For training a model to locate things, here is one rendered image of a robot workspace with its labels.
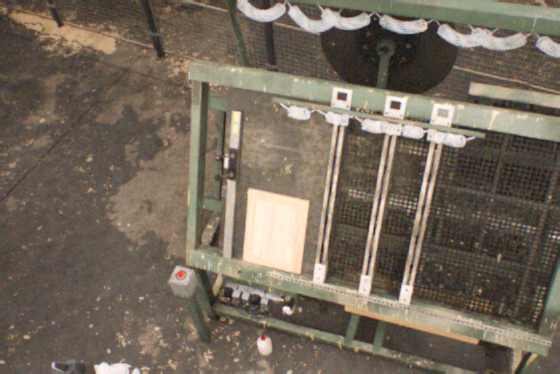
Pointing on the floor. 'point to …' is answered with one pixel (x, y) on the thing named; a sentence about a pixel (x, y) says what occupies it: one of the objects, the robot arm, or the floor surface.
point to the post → (198, 319)
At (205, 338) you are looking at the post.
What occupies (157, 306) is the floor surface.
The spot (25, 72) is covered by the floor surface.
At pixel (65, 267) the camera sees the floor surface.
